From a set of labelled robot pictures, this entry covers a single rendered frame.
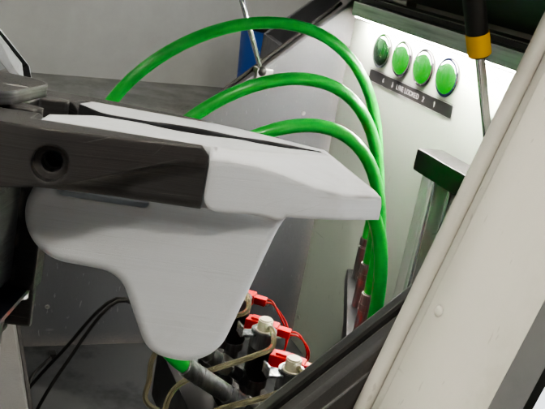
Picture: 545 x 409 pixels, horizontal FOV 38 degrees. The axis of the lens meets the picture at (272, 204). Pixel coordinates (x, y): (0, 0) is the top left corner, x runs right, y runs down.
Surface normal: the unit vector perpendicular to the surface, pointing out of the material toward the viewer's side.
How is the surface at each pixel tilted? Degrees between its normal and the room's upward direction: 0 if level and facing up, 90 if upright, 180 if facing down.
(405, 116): 90
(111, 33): 90
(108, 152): 83
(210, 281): 82
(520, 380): 76
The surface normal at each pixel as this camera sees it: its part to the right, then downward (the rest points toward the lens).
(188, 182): 0.12, 0.21
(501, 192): -0.85, -0.26
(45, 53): 0.43, 0.36
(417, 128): -0.92, -0.04
